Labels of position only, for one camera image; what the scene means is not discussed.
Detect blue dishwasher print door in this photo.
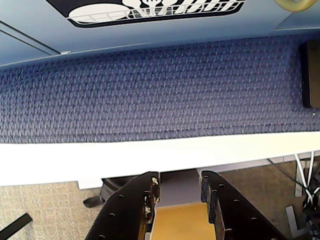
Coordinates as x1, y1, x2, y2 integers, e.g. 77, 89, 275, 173
0, 0, 295, 58

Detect black cable bundle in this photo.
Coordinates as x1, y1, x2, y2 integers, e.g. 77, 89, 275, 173
301, 164, 320, 240

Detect black flat strip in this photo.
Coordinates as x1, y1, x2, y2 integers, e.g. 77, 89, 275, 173
0, 212, 33, 240

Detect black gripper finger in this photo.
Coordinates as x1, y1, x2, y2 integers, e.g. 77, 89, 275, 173
84, 171, 161, 240
200, 170, 286, 240

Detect black chair base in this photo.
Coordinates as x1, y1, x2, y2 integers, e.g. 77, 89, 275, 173
83, 176, 137, 209

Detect gold dishwasher door handle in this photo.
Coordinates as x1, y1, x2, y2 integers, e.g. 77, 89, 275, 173
273, 0, 318, 13

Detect grey metal bracket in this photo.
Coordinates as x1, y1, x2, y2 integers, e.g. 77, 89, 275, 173
285, 204, 310, 237

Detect dark flat block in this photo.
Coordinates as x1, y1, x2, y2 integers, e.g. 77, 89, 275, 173
299, 39, 320, 109

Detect white cable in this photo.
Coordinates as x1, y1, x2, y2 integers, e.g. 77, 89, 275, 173
294, 151, 316, 203

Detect blue toy play kitchen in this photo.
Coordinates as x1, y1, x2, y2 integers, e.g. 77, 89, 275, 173
0, 0, 320, 68

